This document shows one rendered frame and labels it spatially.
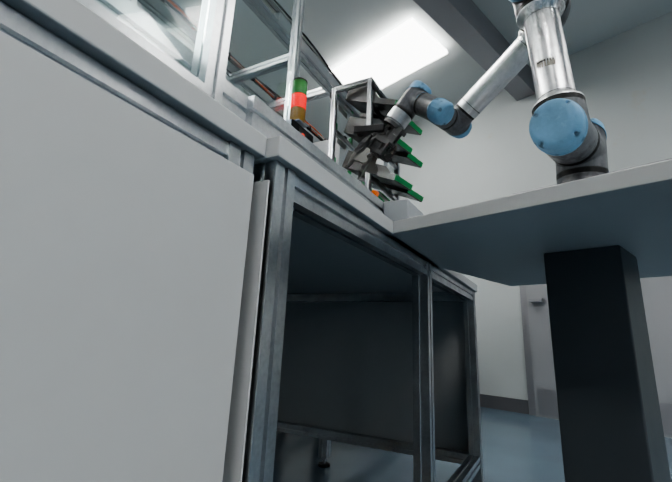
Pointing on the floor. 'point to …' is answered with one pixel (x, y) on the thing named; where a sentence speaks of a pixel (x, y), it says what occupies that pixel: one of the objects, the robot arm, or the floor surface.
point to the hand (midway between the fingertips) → (353, 169)
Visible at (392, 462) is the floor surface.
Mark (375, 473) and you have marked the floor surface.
